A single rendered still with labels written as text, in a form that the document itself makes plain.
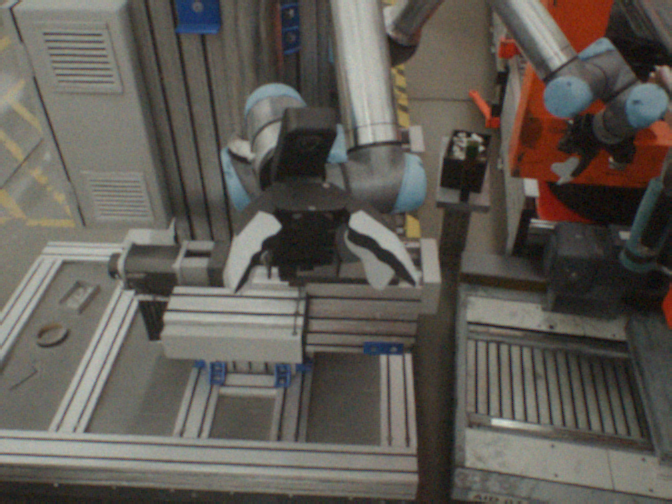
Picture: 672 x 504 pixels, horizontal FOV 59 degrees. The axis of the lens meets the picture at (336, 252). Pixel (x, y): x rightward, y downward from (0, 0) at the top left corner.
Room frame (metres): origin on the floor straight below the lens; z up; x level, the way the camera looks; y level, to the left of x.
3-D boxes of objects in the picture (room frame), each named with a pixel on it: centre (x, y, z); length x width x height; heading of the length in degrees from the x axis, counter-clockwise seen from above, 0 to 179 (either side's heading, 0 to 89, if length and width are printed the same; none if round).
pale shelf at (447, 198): (1.77, -0.45, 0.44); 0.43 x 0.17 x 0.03; 170
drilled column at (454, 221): (1.80, -0.45, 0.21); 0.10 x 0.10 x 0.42; 80
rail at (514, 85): (2.90, -0.90, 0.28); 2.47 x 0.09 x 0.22; 170
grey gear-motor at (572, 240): (1.42, -0.89, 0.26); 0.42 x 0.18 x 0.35; 80
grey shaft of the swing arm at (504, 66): (2.82, -0.82, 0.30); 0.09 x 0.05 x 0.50; 170
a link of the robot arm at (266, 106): (0.64, 0.07, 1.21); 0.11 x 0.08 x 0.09; 12
